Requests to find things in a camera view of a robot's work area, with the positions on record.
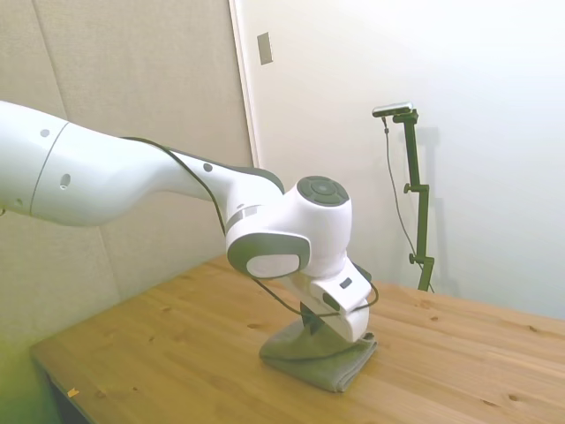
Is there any dark camera stand pole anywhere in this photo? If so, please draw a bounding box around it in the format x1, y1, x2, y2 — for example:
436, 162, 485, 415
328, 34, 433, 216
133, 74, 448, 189
394, 110, 437, 293

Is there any grey terry towel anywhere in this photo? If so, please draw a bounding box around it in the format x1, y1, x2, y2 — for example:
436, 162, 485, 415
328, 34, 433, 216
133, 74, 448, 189
258, 321, 380, 394

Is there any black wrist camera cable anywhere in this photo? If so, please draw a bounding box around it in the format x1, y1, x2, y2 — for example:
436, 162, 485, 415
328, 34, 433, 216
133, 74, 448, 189
121, 135, 380, 320

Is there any grey stereo camera bar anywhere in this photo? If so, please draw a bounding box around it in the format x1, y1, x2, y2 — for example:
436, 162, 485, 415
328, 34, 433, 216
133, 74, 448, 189
372, 100, 419, 119

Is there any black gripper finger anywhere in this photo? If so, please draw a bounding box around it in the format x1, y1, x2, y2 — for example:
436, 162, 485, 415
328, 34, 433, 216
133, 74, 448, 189
299, 303, 322, 337

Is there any grey wall plate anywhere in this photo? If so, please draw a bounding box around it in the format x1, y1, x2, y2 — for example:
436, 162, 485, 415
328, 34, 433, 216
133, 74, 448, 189
257, 31, 274, 66

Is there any white wall corner trim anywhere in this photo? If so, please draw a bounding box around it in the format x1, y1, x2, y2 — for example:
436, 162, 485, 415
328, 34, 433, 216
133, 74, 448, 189
228, 0, 262, 170

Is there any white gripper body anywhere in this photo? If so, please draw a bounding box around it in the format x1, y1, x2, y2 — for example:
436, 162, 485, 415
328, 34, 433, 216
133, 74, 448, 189
301, 289, 372, 344

